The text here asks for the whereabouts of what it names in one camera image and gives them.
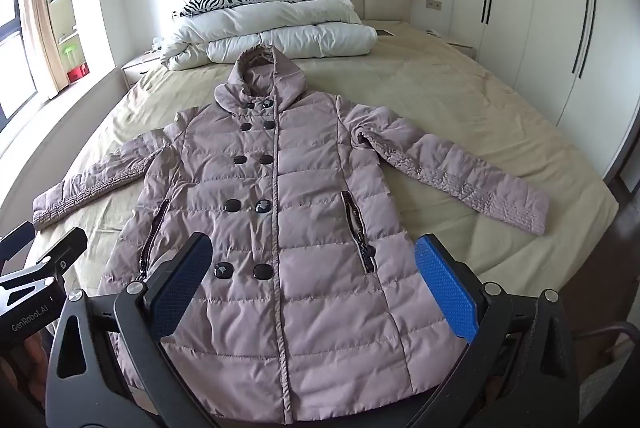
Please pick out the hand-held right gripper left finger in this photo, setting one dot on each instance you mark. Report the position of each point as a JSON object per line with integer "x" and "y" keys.
{"x": 180, "y": 283}

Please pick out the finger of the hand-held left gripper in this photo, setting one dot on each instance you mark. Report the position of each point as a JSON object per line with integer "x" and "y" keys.
{"x": 17, "y": 239}
{"x": 60, "y": 248}

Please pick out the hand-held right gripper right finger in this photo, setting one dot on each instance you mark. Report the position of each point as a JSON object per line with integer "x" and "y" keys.
{"x": 445, "y": 288}

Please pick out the mauve hooded puffer coat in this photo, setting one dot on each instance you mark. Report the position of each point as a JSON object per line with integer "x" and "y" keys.
{"x": 310, "y": 208}

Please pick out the grey chair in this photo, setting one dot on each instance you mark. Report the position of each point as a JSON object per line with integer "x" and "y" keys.
{"x": 610, "y": 333}

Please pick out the red box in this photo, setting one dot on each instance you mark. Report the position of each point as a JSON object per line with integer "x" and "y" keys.
{"x": 78, "y": 73}

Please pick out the bed with beige sheet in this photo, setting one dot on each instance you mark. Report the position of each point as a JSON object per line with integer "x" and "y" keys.
{"x": 475, "y": 108}

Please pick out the window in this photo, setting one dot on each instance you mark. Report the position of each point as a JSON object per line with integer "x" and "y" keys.
{"x": 12, "y": 48}

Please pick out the green stool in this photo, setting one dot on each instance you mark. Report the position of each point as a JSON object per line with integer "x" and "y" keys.
{"x": 68, "y": 53}

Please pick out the white nightstand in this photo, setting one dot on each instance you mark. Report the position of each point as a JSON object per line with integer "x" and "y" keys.
{"x": 137, "y": 68}
{"x": 460, "y": 46}

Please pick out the beige curtain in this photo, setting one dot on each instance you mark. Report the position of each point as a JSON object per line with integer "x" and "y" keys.
{"x": 37, "y": 8}

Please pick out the small dark tablet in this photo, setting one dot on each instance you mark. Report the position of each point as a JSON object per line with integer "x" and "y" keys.
{"x": 385, "y": 32}

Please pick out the white folded duvet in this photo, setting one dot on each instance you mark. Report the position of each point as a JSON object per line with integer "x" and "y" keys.
{"x": 280, "y": 28}

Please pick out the white wardrobe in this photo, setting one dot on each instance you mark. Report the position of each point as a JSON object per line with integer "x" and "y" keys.
{"x": 540, "y": 8}

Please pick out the wall socket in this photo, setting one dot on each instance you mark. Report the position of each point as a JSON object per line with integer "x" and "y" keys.
{"x": 433, "y": 5}

